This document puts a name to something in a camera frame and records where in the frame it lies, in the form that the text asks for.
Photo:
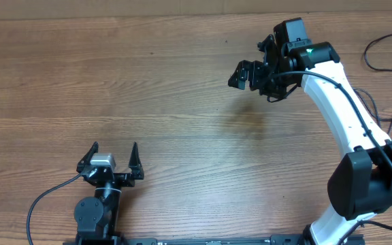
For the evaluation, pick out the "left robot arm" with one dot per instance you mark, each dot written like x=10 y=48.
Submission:
x=97 y=216

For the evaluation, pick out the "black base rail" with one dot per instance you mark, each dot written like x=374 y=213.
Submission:
x=213 y=241

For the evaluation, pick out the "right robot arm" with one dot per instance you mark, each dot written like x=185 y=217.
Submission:
x=296 y=52

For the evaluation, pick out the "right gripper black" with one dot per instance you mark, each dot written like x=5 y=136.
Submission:
x=255 y=69

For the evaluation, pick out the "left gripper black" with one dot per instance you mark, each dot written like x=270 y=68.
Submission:
x=127 y=179

